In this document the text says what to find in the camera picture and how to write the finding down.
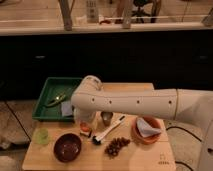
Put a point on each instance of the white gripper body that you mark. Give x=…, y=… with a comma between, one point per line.
x=84, y=116

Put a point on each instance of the red apple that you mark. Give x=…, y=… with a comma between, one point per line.
x=84, y=127

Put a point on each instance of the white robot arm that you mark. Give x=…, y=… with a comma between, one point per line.
x=189, y=106

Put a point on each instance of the purple bowl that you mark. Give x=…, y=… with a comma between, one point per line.
x=67, y=147

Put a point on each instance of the orange terracotta bowl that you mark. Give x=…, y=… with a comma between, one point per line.
x=149, y=140

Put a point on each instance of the grey cloth in bowl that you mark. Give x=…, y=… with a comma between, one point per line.
x=145, y=129

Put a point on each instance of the grey sponge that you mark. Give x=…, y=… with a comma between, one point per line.
x=66, y=109

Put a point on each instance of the small white black box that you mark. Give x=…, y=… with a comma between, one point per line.
x=86, y=133

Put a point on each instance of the green spoon in tray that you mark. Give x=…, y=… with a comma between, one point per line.
x=59, y=98

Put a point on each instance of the small metal cup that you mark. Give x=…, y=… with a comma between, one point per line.
x=106, y=118

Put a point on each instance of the green tray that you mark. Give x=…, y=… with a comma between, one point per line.
x=53, y=86

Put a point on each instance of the small green cup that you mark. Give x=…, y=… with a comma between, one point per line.
x=41, y=136

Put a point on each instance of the bunch of brown grapes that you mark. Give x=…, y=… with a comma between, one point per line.
x=115, y=146

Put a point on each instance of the office chair in background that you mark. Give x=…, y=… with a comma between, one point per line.
x=140, y=13

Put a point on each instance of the white handled brush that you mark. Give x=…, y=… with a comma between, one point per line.
x=96, y=139

